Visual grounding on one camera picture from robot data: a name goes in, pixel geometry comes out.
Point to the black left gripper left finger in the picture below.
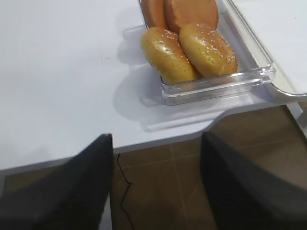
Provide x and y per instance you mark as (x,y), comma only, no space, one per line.
(73,197)

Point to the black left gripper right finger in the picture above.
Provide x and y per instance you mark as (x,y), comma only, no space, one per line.
(243,196)

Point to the bun half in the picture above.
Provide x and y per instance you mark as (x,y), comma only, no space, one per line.
(153,12)
(181,12)

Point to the clear plastic bun container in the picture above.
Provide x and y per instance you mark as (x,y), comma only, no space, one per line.
(255,68)

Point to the right sesame bun top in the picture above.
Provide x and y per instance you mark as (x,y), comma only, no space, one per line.
(207,50)

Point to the sesame bun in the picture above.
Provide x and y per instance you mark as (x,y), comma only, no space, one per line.
(207,50)
(163,51)

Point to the left sesame bun top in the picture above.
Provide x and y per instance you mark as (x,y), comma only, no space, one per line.
(163,51)

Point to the white metal baking tray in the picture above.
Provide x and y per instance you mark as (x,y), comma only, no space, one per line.
(279,89)

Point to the white parchment paper sheet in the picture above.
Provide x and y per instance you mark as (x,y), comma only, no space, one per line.
(281,25)

